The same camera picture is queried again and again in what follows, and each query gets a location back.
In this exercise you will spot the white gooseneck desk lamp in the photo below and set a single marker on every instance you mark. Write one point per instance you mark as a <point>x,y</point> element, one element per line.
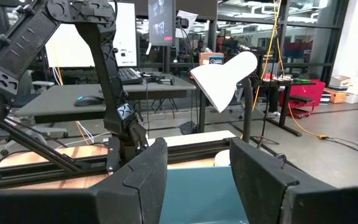
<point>222,81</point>

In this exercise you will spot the teal plastic bin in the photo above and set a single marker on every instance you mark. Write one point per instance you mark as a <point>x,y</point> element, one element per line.
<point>197,196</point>

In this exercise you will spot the black computer mouse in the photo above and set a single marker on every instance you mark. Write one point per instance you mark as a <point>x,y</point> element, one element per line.
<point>89,101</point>

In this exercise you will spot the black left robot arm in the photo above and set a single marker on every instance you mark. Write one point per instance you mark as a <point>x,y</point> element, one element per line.
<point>20,46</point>

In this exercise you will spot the grey office chair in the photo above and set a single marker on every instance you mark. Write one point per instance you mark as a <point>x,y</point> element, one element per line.
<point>51,132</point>

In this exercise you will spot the red tool cabinet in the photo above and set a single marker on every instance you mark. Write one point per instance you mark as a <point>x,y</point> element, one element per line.
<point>312,90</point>

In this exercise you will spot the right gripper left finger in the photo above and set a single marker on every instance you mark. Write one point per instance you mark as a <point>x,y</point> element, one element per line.
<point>135,193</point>

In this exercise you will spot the orange storage box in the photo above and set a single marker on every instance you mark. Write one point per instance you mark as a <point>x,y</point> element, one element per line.
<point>337,96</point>

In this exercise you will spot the black work table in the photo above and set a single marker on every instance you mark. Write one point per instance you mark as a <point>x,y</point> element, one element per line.
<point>285,105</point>

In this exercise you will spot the grey office desk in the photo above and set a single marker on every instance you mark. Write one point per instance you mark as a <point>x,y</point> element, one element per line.
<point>61,99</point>

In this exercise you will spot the white storage box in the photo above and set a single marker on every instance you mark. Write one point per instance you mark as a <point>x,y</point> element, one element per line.
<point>340,81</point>
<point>354,96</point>

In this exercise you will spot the black clamp tool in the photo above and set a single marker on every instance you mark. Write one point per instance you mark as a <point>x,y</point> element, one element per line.
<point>163,81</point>

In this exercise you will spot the black webcam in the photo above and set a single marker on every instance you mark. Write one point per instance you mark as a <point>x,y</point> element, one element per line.
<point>182,22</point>

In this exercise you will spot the black keyboard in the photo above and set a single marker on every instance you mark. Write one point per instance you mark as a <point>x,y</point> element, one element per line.
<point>129,76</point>

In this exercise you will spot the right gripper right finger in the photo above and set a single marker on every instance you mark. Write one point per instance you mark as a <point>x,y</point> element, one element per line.
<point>259,186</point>

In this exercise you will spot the white lit monitor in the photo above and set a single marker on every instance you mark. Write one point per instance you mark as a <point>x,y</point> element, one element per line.
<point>70,46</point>

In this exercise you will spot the dark vertical screen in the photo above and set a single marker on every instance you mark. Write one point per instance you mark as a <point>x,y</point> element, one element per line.
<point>162,21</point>

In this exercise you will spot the brown cardboard box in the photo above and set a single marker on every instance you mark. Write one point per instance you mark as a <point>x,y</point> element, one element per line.
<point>211,59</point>

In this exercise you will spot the white paper sheet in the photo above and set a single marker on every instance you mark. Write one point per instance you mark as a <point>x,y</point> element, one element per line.
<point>192,18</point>

